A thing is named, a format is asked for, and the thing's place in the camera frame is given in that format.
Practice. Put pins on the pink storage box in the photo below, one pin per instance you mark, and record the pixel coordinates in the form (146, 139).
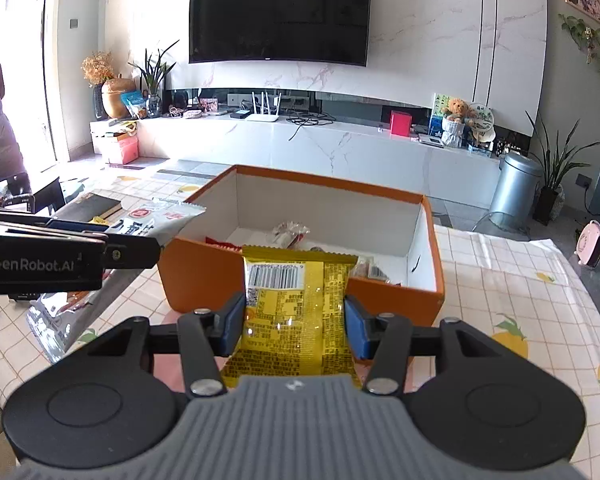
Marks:
(122, 150)

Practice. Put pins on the hanging vine plant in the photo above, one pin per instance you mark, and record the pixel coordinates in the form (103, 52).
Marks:
(587, 40)

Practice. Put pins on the yellow snack packet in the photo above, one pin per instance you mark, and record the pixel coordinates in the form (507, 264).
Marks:
(290, 320)

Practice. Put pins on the round white printed fan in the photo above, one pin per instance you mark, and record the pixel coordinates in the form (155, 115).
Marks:
(482, 122)

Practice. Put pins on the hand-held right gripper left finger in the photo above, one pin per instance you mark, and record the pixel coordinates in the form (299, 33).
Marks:
(232, 325)

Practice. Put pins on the green and blue picture card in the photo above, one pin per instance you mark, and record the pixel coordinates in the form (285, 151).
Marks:
(437, 115)

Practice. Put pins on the blue snack bag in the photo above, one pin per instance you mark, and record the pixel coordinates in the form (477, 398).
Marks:
(134, 105)

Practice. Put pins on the small black set-top box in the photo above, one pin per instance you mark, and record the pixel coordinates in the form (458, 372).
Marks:
(240, 114)

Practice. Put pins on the red cube box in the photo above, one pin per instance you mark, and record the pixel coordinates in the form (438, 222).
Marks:
(400, 122)

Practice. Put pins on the clear snack packet with barcode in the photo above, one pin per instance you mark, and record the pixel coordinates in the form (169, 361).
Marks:
(372, 270)

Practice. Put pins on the yellow cartoon pouch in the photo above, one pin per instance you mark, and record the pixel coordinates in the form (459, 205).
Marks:
(99, 220)

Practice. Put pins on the brown gourd vase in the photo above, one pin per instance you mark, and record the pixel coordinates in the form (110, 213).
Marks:
(115, 97)

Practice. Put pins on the green plant in glass vase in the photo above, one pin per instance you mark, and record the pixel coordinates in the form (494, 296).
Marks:
(152, 75)

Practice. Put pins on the silver trash can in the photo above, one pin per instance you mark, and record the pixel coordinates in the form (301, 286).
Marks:
(515, 185)

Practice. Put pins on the white router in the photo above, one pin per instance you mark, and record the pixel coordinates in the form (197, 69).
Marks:
(262, 116)

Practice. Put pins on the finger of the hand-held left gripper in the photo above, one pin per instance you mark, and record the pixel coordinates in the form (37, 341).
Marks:
(132, 252)
(75, 226)

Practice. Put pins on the white television cabinet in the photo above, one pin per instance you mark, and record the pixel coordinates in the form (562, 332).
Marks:
(330, 150)

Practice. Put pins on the large red snack packet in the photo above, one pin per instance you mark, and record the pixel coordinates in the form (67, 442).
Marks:
(225, 245)

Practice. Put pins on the silver foil snack packet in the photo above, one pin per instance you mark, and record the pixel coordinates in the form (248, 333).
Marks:
(55, 325)

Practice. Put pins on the small photo frame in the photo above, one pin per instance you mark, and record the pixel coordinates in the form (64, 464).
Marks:
(208, 105)

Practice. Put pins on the black vase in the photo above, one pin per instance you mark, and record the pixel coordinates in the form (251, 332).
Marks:
(99, 105)

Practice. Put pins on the white snack packet black print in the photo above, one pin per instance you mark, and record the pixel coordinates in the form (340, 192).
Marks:
(165, 217)

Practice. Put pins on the small pink heater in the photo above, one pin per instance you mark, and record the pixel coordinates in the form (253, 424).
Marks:
(592, 242)

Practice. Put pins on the wall-mounted black television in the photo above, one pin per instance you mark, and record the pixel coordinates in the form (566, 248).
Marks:
(280, 10)

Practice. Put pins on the orange cardboard box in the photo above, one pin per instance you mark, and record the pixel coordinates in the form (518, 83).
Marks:
(400, 305)

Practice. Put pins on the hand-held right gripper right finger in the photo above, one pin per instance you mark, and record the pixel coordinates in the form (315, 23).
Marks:
(355, 330)

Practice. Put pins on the white pot under teddy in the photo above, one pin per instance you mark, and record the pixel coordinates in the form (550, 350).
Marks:
(454, 135)

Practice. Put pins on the tall potted floor plant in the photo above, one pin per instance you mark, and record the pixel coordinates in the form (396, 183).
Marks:
(555, 170)

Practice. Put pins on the brown teddy bear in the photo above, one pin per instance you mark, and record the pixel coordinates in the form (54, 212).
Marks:
(457, 110)

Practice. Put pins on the black chair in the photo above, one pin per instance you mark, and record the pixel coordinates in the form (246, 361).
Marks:
(35, 192)

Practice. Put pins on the dried flower bunch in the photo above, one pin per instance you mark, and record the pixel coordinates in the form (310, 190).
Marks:
(97, 67)

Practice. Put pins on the wall outlet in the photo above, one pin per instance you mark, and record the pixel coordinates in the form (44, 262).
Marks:
(583, 180)

